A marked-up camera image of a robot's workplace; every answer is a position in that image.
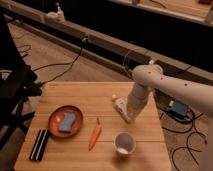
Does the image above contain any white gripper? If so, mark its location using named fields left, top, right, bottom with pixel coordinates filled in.
left=127, top=83, right=150, bottom=122

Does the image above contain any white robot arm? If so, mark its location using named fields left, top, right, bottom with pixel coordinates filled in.
left=126, top=64, right=213, bottom=123

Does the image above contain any blue electronics box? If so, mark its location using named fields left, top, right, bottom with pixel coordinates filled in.
left=169, top=100, right=188, bottom=118

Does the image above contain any white paper cup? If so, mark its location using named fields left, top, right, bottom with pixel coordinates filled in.
left=114, top=132, right=136, bottom=156

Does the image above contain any orange carrot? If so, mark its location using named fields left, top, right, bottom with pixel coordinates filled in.
left=88, top=120, right=102, bottom=151

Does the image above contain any blue sponge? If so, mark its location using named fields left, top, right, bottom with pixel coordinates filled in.
left=58, top=113, right=76, bottom=132

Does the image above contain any orange frying pan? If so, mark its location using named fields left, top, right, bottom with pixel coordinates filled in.
left=29, top=105, right=83, bottom=162

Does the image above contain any black office chair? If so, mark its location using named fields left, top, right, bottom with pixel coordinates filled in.
left=0, top=12, right=42, bottom=150

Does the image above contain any black cables right floor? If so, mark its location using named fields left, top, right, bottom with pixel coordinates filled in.
left=159, top=106, right=213, bottom=171

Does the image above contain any grey metal rail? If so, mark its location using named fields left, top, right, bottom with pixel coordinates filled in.
left=0, top=0, right=213, bottom=81

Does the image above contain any black floor cable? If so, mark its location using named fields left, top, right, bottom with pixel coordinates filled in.
left=33, top=36, right=90, bottom=85

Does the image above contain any white object on rail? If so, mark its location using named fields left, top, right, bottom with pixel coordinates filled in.
left=41, top=3, right=65, bottom=22

